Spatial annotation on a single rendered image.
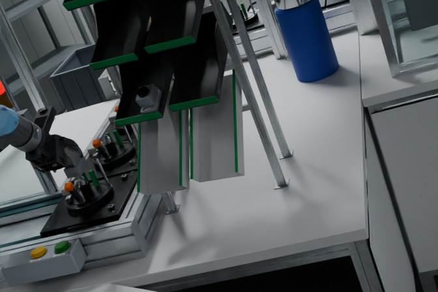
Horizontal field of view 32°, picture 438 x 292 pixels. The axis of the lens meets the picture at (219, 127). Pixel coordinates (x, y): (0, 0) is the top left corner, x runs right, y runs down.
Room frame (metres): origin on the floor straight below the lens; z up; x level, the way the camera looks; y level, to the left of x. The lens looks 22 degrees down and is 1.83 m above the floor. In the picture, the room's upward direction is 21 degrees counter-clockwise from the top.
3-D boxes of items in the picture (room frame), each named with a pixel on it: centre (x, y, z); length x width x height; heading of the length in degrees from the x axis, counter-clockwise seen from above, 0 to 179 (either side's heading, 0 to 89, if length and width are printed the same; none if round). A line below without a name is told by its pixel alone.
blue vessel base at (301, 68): (2.57, -0.40, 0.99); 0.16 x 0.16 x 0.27
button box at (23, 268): (1.81, 0.55, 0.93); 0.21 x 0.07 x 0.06; 73
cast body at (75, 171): (2.00, 0.40, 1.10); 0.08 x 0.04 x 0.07; 163
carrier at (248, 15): (3.18, -0.26, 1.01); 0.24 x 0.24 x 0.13; 73
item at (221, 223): (2.41, 0.28, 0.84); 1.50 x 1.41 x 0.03; 73
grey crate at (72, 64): (4.13, 0.39, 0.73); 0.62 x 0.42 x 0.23; 73
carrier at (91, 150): (2.23, 0.33, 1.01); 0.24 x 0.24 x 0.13; 73
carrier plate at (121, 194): (1.99, 0.41, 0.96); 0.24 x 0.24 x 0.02; 73
